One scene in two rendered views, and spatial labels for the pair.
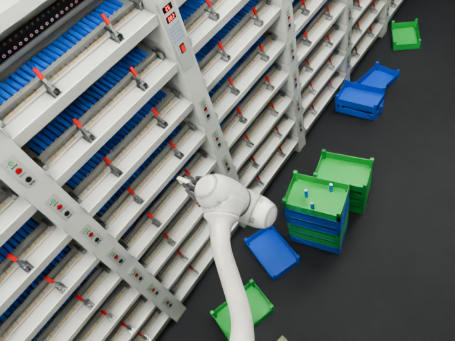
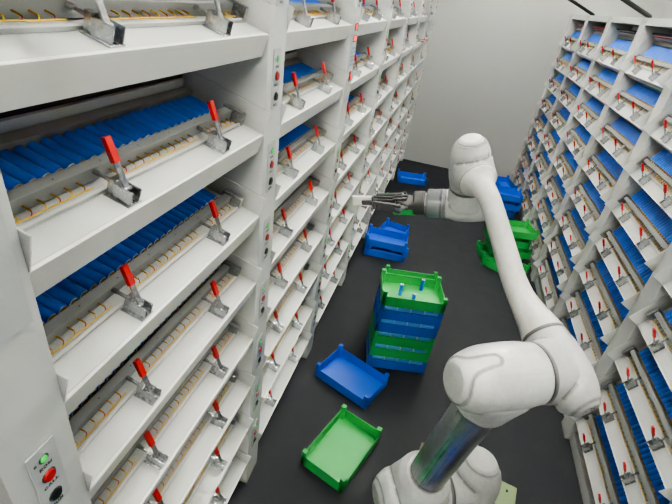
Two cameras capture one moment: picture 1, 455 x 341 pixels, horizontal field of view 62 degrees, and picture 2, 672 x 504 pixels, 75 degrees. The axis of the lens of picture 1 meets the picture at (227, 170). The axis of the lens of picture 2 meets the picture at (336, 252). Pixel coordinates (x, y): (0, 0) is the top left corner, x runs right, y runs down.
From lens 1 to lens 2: 1.21 m
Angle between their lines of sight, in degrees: 37
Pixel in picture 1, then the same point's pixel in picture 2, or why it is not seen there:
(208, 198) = (482, 146)
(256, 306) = (355, 439)
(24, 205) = (254, 132)
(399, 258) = not seen: hidden behind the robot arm
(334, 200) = (428, 297)
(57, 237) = (247, 216)
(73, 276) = (230, 300)
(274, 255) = (354, 382)
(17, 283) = (212, 254)
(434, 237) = not seen: hidden behind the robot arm
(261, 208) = not seen: hidden behind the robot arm
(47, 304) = (203, 331)
